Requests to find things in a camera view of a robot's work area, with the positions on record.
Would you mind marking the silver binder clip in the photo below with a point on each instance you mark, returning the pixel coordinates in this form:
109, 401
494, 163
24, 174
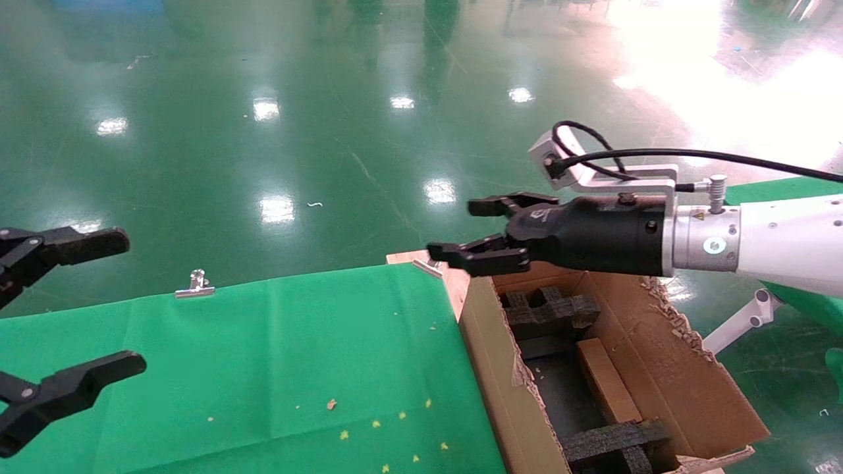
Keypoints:
427, 268
196, 288

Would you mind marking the black foam insert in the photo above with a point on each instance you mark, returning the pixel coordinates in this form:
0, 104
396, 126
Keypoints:
606, 444
550, 313

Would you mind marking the green table cloth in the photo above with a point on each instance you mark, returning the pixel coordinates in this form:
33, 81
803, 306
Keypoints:
790, 187
263, 362

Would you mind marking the white table leg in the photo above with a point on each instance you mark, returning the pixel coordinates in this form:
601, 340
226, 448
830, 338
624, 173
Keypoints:
741, 322

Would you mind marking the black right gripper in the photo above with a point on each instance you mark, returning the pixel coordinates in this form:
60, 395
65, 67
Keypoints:
593, 234

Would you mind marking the silver camera mounting bracket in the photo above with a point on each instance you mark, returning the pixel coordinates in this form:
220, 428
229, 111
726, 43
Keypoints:
632, 181

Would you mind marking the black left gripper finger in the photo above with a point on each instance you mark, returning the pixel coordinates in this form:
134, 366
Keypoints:
72, 245
72, 388

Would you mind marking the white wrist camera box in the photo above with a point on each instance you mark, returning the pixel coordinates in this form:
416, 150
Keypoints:
545, 150

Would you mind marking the large open cardboard carton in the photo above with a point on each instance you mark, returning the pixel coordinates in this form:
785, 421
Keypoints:
685, 382

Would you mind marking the small brown cardboard box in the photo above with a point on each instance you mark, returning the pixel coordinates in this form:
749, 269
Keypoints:
606, 382

